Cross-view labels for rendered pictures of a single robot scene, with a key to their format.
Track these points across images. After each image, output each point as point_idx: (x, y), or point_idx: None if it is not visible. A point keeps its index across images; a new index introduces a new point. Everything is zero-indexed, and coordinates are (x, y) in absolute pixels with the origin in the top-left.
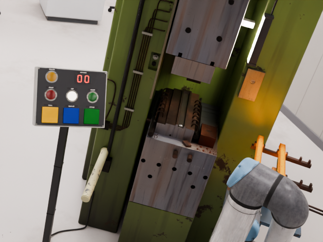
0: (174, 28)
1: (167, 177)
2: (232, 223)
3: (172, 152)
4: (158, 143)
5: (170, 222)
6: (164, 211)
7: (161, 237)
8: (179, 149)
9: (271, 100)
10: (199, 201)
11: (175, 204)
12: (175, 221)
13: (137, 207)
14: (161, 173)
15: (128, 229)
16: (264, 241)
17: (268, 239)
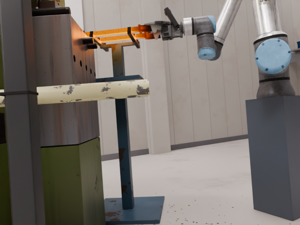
0: None
1: (86, 82)
2: None
3: (82, 42)
4: (76, 27)
5: (96, 154)
6: (92, 140)
7: (97, 186)
8: (83, 35)
9: (62, 4)
10: (97, 110)
11: (93, 122)
12: (97, 150)
13: (83, 151)
14: (83, 77)
15: (85, 203)
16: (227, 16)
17: (239, 2)
